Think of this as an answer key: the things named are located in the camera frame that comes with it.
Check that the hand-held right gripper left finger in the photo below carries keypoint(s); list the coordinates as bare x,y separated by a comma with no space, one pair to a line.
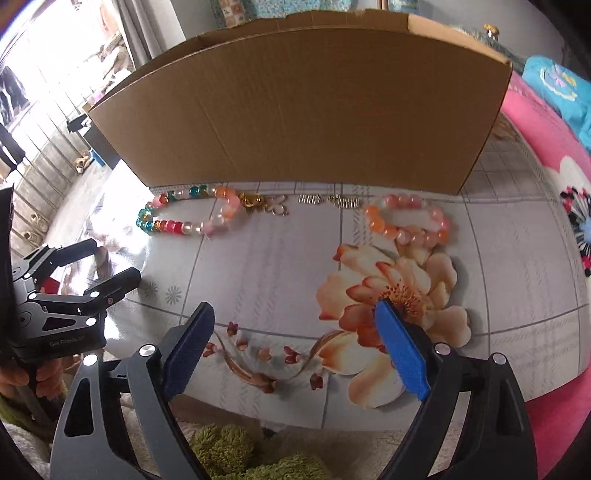
189,353

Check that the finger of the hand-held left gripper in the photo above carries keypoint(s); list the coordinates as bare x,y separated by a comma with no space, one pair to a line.
60,258
108,288

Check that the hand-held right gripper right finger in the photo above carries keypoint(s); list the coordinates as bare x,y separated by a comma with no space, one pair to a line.
401,353

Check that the small gold spring charm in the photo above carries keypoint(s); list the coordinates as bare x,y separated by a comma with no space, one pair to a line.
346,201
308,199

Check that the gold butterfly pendant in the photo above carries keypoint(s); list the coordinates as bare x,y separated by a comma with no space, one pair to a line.
277,203

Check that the brown cardboard box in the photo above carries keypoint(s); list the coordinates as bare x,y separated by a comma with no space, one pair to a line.
300,115

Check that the person's left hand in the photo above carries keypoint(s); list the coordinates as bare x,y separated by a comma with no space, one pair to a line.
18,376

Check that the green white fluffy blanket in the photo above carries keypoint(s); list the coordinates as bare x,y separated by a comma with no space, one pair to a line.
221,450

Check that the floral plaid tablecloth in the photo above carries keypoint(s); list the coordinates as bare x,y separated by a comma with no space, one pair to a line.
258,277

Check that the dark hanging clothes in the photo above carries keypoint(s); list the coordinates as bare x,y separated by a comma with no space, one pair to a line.
11,92

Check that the grey curtain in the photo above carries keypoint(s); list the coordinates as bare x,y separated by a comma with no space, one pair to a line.
138,32

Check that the pink floral blanket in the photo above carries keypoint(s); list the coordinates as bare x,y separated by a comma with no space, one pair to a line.
545,152

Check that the light blue garment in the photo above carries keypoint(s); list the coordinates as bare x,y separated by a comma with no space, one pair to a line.
554,83

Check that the grey green lace cloth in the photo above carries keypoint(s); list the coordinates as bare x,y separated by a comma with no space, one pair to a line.
503,50

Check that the teal floral hanging cloth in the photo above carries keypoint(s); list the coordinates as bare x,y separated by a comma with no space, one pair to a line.
277,7

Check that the brown round knob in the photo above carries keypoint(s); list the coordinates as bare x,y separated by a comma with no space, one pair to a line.
491,30

